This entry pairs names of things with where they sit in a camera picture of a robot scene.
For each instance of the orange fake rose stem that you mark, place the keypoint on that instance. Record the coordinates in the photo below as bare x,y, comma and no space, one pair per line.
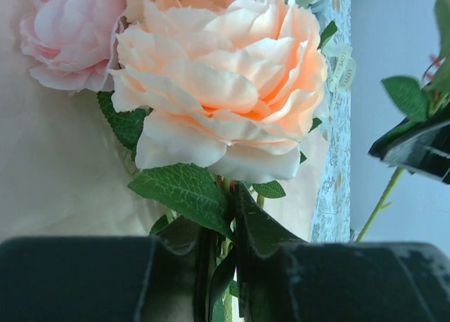
213,99

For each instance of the floral patterned table mat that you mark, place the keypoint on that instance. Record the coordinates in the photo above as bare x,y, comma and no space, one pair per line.
331,219

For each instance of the cream ribbon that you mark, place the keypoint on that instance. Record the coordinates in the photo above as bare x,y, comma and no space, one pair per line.
343,73

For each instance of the pink fake rose stem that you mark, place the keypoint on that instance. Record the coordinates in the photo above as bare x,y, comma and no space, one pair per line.
74,42

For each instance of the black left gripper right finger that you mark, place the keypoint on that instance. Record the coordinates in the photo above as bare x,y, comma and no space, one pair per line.
334,276

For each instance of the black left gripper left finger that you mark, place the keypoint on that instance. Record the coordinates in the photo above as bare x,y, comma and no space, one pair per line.
98,280

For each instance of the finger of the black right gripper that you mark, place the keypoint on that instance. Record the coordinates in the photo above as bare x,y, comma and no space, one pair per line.
419,148

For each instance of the pink wrapping paper sheet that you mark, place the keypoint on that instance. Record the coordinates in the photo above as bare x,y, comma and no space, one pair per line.
65,172

